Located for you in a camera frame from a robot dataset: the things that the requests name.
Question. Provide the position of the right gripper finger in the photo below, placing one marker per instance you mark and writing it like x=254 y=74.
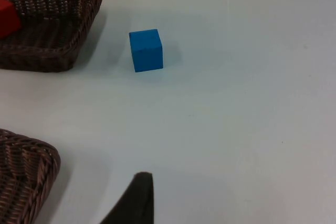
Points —
x=139 y=203

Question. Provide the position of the red cube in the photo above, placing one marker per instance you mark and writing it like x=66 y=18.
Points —
x=8 y=19

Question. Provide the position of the dark brown wicker basket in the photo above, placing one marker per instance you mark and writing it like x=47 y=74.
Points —
x=23 y=171
x=52 y=37

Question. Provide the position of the blue cube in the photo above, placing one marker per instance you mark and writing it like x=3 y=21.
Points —
x=145 y=51

